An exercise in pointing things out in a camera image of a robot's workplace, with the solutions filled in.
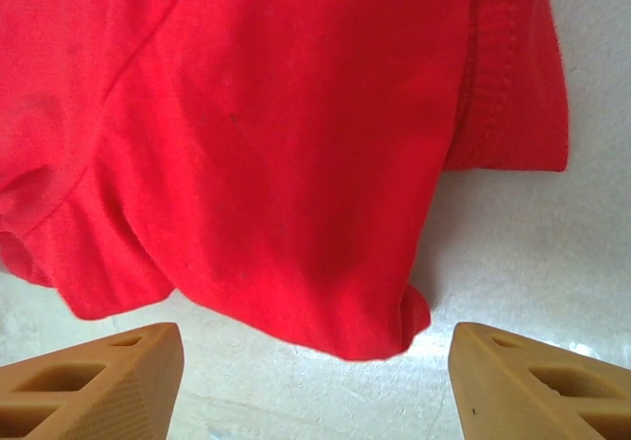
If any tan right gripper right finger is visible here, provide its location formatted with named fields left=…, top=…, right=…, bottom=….
left=447, top=321, right=631, bottom=440

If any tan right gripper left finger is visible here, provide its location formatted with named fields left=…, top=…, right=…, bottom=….
left=0, top=321, right=186, bottom=440

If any red t-shirt with bear print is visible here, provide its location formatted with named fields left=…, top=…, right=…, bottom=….
left=0, top=0, right=571, bottom=362

